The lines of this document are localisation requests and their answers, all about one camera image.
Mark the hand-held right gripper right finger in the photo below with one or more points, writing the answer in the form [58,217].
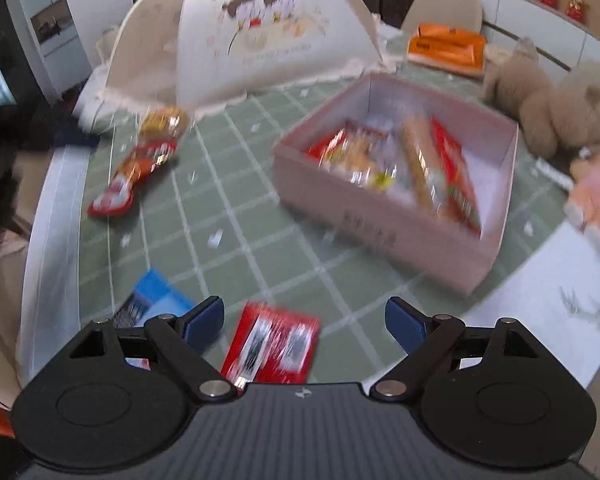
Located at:
[404,322]

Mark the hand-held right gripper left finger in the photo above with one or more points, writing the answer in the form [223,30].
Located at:
[205,322]

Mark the blue and white snack packet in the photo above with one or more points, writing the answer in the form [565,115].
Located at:
[155,295]

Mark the red barcode snack packet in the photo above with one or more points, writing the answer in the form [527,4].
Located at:
[275,345]

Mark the pink cardboard box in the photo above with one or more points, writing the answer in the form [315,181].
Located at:
[380,240]

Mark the red and green snack packet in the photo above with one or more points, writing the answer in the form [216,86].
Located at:
[460,190]

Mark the clear sausage snack packet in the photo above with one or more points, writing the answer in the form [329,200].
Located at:
[395,170]

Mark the long bread stick packet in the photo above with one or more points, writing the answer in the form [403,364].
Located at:
[421,165]

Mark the clear golden pastry packet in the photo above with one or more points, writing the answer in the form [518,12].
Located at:
[360,155]

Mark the yellow snack packet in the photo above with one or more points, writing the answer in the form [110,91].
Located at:
[162,122]

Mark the green checked tablecloth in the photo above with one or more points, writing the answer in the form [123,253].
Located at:
[260,220]

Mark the pink plush doll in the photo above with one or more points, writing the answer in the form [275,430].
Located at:
[597,195]

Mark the brown plush bear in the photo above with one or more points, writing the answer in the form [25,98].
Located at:
[545,105]

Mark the cartoon print mesh food cover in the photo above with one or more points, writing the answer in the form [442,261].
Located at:
[280,65]

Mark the orange tissue pack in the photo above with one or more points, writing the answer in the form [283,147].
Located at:
[445,50]

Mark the white cabinet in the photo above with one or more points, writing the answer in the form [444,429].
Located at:
[55,60]

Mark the beige chair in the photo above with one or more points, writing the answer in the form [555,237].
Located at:
[442,7]

